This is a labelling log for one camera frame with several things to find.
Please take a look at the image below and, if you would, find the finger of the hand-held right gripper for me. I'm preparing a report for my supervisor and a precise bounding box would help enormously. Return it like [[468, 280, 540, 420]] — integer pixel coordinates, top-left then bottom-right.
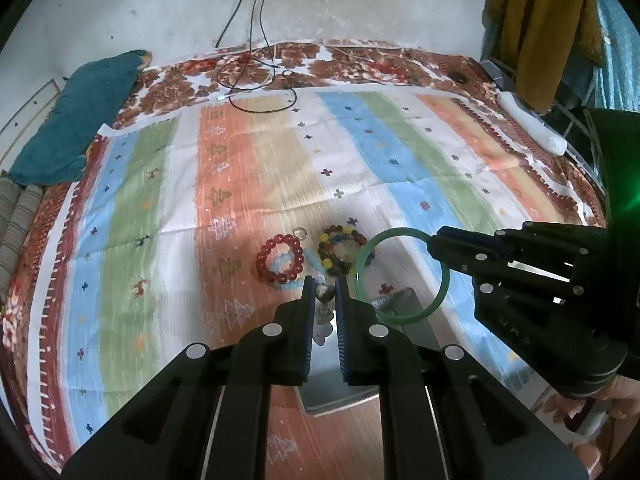
[[427, 222, 606, 277], [472, 261, 587, 312]]

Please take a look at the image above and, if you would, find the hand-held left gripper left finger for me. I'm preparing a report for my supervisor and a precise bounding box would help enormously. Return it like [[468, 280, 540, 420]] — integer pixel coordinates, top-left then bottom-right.
[[60, 275, 317, 480]]

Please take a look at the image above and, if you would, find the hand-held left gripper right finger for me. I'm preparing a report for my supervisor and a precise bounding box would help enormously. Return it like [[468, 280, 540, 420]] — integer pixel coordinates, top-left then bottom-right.
[[333, 276, 589, 480]]

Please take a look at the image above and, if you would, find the heart charm bracelet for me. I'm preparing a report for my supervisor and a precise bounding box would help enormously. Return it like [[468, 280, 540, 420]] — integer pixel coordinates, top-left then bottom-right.
[[315, 272, 337, 346]]

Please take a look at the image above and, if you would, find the light blue bead bracelet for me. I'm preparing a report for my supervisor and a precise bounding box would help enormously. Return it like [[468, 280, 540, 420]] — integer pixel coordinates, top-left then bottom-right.
[[265, 249, 326, 294]]

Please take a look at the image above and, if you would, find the green jade bangle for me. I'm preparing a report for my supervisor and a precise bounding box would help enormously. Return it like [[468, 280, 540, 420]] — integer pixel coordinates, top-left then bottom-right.
[[354, 227, 451, 322]]

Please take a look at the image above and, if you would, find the multicolour bead bracelet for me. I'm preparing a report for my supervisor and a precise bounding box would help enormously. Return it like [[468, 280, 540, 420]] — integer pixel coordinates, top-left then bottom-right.
[[316, 225, 376, 277]]

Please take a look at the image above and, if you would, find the red bead bracelet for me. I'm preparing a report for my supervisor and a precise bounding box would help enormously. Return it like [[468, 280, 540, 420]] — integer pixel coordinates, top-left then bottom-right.
[[255, 234, 305, 285]]

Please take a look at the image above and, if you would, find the metal tray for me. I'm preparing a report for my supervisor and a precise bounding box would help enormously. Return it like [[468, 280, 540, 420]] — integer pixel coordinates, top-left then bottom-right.
[[295, 287, 453, 417]]

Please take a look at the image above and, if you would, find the person's right hand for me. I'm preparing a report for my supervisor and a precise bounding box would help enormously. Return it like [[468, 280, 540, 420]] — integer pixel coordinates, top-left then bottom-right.
[[562, 374, 640, 435]]

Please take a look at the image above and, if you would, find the striped patterned cloth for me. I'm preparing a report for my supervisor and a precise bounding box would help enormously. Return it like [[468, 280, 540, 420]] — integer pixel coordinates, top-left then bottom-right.
[[25, 87, 608, 480]]

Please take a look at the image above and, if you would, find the white cylindrical object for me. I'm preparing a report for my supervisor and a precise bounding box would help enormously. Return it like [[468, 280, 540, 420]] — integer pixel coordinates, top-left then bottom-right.
[[496, 91, 568, 157]]

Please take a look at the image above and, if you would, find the metal clothes rack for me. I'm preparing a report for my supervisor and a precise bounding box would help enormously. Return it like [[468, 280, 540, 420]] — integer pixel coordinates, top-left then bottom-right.
[[480, 57, 608, 186]]

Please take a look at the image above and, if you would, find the brown floral bedsheet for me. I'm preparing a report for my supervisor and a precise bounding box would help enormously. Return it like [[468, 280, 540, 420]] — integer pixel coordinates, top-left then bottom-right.
[[0, 40, 608, 466]]

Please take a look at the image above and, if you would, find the light blue cloth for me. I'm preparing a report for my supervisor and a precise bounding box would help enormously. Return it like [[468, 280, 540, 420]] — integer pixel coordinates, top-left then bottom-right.
[[590, 0, 640, 111]]

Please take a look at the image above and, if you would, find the mustard garment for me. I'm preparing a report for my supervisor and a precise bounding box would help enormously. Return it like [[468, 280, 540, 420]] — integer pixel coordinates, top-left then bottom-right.
[[482, 0, 603, 113]]

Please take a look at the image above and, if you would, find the teal blanket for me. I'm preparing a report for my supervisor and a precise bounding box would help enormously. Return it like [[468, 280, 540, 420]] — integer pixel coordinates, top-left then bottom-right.
[[9, 50, 153, 186]]

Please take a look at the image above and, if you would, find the white cable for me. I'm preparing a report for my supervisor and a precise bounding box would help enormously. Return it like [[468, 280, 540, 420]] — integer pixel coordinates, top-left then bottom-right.
[[212, 42, 296, 103]]

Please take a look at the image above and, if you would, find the black cable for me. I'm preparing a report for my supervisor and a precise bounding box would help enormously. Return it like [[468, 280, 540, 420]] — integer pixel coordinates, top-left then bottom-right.
[[216, 0, 251, 48], [216, 0, 297, 114]]

